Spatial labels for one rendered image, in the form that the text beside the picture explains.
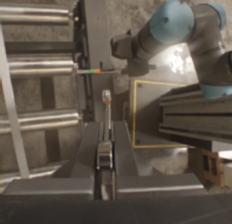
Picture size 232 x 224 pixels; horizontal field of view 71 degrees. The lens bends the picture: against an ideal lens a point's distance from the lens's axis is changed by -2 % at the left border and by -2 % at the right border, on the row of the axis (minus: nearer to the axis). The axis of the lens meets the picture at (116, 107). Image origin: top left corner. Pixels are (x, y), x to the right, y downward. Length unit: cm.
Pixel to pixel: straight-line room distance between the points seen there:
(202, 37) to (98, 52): 43
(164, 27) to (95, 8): 50
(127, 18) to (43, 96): 133
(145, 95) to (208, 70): 130
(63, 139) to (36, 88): 59
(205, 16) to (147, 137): 140
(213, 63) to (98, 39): 47
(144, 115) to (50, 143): 100
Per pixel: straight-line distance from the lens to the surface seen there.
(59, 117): 93
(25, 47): 116
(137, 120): 166
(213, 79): 43
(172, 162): 232
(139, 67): 50
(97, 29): 77
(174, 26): 35
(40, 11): 109
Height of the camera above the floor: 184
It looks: 74 degrees down
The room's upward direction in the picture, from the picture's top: 82 degrees clockwise
